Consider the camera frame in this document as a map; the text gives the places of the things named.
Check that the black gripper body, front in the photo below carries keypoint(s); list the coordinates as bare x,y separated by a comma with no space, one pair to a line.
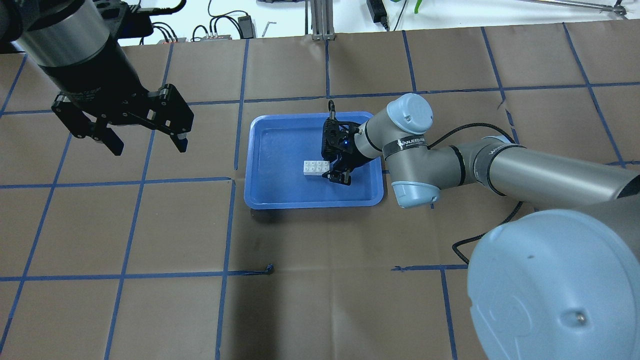
91,81
353,157

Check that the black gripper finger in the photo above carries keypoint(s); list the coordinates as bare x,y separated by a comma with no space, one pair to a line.
111,140
344,178
180,140
333,176

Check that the white block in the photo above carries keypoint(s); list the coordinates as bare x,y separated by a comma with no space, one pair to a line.
322,167
310,168

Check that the robot arm, viewer-right in front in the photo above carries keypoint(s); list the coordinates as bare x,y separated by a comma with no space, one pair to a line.
558,278

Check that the blue plastic tray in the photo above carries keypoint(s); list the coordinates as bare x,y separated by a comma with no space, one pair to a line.
278,146

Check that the black power adapter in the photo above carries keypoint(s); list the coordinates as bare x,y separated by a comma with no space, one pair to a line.
377,11

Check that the aluminium frame post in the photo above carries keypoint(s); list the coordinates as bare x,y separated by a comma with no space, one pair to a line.
322,20

